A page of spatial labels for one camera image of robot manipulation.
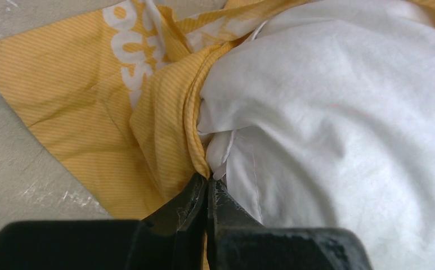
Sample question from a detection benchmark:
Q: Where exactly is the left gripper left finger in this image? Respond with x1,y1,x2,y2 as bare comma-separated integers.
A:
0,174,207,269

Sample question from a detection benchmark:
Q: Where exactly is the orange cartoon pillowcase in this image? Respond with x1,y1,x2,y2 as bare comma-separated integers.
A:
0,1,435,218

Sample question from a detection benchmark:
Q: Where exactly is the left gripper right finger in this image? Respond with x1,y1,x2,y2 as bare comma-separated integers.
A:
207,180,372,269

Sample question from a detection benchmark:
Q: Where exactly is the white pillow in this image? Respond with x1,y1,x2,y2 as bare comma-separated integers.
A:
198,1,435,269

